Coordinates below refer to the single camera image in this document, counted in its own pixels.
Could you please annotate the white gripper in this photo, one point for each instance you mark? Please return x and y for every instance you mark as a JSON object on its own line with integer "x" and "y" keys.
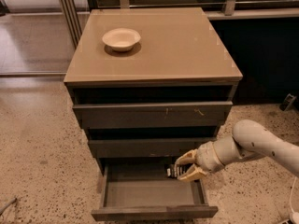
{"x": 206, "y": 156}

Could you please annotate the black rxbar chocolate bar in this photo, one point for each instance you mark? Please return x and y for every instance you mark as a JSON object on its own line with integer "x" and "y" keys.
{"x": 174, "y": 171}

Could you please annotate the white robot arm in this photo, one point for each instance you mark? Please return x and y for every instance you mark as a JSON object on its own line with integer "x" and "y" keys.
{"x": 249, "y": 141}

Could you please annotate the grey top drawer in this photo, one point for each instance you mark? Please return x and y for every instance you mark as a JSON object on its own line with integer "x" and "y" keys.
{"x": 155, "y": 115}

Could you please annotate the grey open bottom drawer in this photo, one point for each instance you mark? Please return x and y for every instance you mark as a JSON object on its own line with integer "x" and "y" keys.
{"x": 139, "y": 189}

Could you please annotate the grey drawer cabinet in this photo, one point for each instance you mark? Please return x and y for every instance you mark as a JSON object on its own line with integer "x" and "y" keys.
{"x": 179, "y": 59}

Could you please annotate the grey middle drawer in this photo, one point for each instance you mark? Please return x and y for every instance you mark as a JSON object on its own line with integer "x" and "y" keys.
{"x": 145, "y": 147}

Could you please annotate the black caster wheel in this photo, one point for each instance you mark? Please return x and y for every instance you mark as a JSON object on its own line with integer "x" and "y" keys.
{"x": 288, "y": 102}

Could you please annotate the white ceramic bowl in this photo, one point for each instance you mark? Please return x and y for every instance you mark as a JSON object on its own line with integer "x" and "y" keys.
{"x": 121, "y": 39}

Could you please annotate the grey metal frame post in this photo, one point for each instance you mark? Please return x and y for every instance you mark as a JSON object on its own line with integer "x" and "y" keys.
{"x": 72, "y": 21}

